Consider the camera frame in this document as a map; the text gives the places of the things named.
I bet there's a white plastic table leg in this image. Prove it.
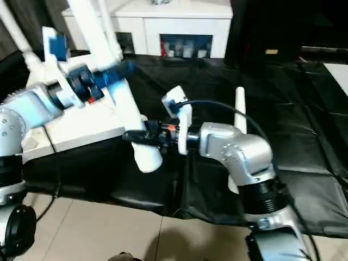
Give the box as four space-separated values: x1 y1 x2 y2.
229 86 248 195
100 0 125 61
0 0 45 74
67 0 164 173

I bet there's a white plastic table top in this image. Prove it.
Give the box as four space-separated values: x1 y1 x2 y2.
21 50 149 164

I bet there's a black work mat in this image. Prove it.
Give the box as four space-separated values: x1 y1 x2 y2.
0 50 348 237

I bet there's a white cabinet with glass doors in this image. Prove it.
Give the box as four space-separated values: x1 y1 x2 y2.
61 0 233 59

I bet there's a grey curtain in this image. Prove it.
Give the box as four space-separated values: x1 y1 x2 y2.
0 0 72 57

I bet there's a white flat board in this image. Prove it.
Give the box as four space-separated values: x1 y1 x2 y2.
325 63 348 97

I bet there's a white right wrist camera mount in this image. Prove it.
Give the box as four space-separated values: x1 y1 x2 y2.
161 85 194 156

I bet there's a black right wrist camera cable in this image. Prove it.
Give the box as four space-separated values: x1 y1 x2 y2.
175 100 320 261

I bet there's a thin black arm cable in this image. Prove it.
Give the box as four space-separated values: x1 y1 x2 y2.
35 184 61 221

